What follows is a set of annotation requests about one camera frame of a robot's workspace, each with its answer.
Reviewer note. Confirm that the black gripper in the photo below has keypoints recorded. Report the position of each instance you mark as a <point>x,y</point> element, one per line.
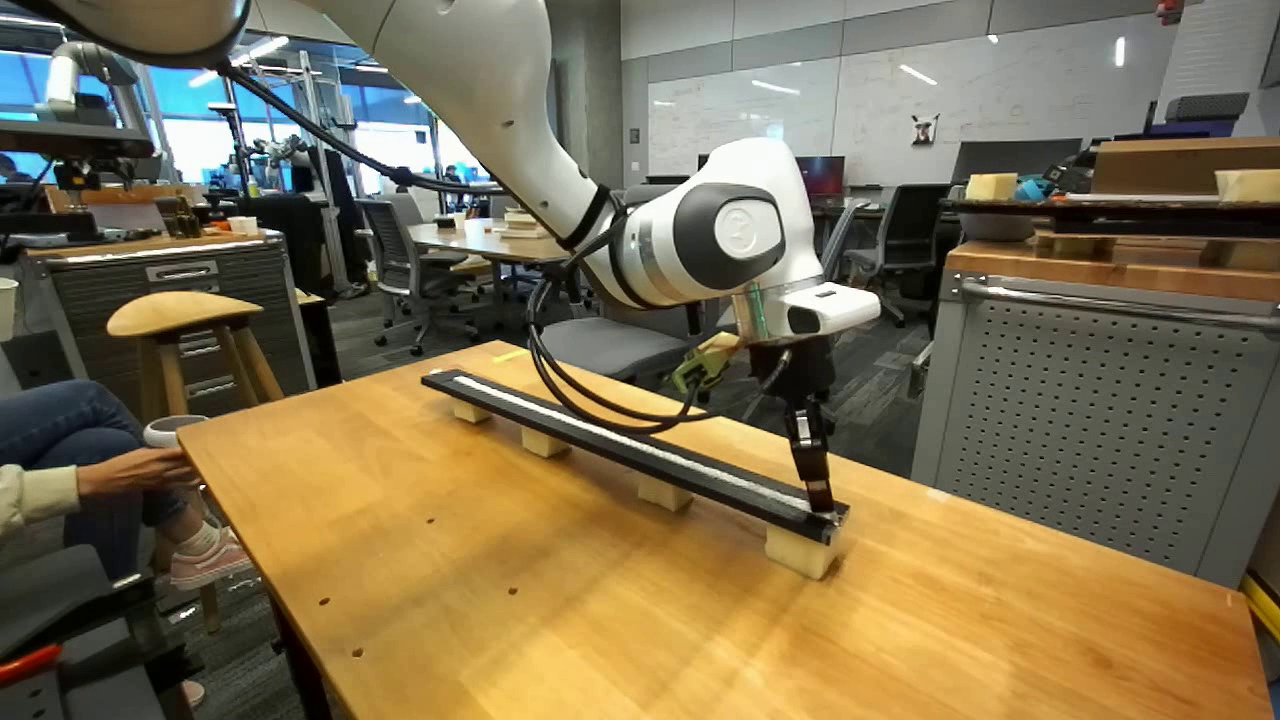
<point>793,375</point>

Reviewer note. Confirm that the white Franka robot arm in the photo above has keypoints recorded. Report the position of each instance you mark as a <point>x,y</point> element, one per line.
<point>464,66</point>

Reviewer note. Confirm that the light sleeved forearm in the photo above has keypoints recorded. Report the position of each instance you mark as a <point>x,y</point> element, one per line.
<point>39,497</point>

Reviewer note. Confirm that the bystander hand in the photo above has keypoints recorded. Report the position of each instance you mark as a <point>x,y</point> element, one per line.
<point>142,475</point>

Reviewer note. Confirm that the wooden support block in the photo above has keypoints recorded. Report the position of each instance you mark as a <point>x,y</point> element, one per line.
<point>464,411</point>
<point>660,497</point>
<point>803,554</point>
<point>541,442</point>

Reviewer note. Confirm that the black office chair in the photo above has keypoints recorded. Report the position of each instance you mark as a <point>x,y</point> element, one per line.
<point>912,242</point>

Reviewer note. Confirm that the dark computer monitor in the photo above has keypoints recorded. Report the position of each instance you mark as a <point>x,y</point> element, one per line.
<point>827,179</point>

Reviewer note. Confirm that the grey metal tool cabinet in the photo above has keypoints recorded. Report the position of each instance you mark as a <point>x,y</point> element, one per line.
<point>1105,415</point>

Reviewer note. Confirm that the pale foam block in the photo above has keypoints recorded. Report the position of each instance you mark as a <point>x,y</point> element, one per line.
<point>992,189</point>
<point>1250,186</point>

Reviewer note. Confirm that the blue tool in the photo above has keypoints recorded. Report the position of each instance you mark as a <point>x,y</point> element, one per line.
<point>1038,186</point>

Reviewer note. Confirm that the stack of books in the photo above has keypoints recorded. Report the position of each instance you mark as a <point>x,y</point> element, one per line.
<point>523,225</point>

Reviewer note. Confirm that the wooden desk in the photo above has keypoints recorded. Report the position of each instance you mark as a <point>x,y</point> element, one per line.
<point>464,242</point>

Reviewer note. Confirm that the dark office chair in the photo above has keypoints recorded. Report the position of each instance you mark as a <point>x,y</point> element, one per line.
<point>395,263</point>

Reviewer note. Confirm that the brown wooden box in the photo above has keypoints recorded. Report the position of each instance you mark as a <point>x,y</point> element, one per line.
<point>1185,166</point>

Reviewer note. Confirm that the yellow edge strip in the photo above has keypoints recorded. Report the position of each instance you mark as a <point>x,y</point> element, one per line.
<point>1265,605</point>

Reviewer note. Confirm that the black equipment pile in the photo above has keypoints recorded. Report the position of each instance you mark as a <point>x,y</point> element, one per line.
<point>1203,118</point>

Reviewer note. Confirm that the pale sneaker shoe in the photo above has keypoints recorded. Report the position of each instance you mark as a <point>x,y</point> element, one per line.
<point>206,562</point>

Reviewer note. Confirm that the paper cup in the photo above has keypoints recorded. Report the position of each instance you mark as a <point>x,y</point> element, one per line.
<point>173,431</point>

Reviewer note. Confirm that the wooden stool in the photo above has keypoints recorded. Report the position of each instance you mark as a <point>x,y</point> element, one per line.
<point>185,321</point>

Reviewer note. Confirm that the grey drawer cabinet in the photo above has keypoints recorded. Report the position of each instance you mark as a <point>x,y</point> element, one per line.
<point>162,273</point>

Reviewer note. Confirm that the seated person in blue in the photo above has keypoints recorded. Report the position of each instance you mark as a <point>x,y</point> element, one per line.
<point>64,423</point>

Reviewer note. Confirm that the white cylindrical lamp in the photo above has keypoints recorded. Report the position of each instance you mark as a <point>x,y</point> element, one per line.
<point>63,81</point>

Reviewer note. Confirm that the long black grooved rail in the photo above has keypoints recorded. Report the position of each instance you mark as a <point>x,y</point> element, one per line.
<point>640,462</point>

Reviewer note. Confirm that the small wall poster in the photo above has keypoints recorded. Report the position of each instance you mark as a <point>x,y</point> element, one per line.
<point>927,131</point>

